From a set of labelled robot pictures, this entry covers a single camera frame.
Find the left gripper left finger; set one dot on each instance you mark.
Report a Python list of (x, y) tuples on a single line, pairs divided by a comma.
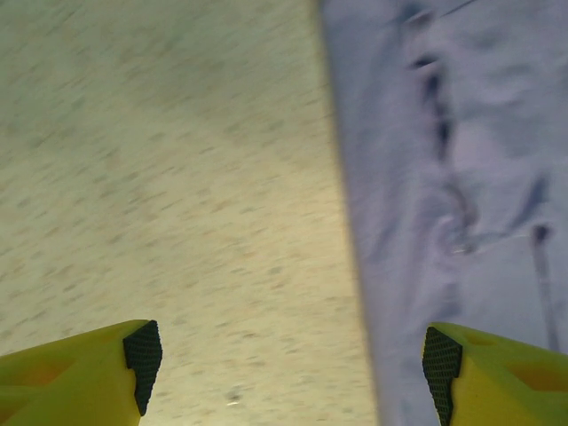
[(66, 390)]

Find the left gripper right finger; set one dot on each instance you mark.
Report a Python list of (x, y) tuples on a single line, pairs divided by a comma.
[(510, 390)]

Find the purple printed t-shirt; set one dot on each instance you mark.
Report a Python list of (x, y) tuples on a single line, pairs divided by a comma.
[(444, 133)]

